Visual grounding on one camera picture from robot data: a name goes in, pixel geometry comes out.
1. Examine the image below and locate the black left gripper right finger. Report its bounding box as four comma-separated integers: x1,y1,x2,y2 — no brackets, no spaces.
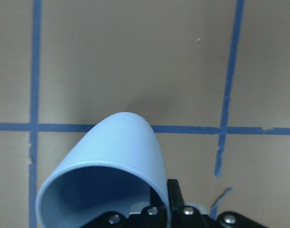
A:
167,179,185,214

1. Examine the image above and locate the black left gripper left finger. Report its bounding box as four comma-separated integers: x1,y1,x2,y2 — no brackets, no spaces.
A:
148,190,167,214

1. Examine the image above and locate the light blue plastic cup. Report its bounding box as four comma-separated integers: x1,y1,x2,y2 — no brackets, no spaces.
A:
36,112,169,228

